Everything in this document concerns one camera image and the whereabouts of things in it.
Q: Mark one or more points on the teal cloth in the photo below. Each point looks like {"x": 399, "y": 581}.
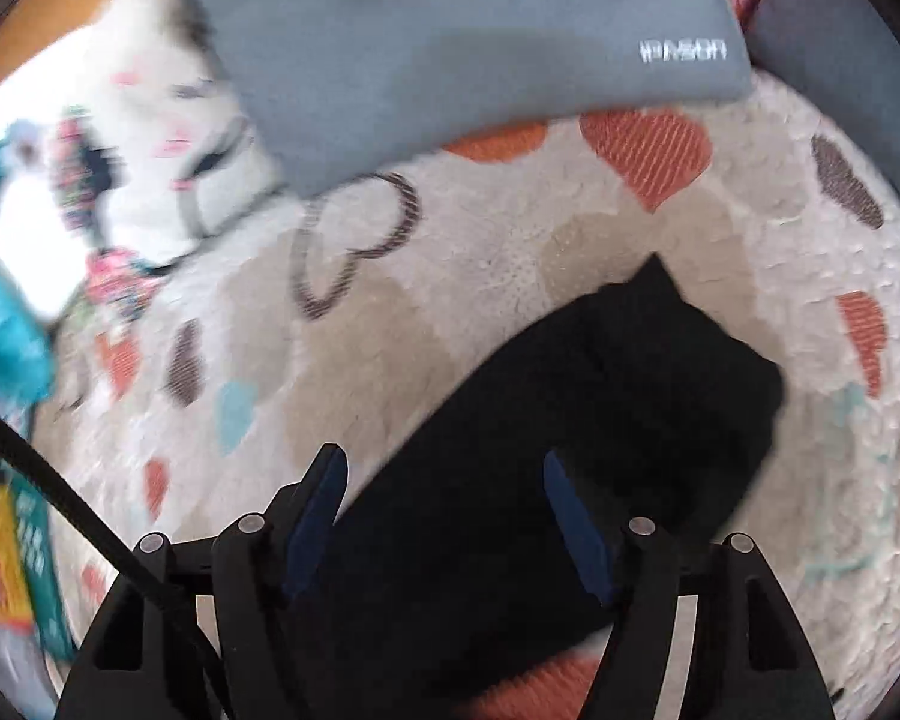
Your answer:
{"x": 7, "y": 337}

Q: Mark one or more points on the white floral printed cloth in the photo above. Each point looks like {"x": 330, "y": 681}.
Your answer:
{"x": 146, "y": 187}

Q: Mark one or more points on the black pants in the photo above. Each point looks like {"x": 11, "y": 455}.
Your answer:
{"x": 570, "y": 390}

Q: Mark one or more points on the white heart-print quilt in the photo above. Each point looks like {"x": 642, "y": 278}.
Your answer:
{"x": 495, "y": 255}

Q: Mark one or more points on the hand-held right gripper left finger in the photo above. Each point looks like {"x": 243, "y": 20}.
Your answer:
{"x": 315, "y": 529}

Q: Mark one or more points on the grey garment with white logo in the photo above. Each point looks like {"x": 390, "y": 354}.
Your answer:
{"x": 420, "y": 52}

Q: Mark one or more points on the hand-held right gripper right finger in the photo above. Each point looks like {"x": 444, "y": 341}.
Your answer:
{"x": 574, "y": 532}

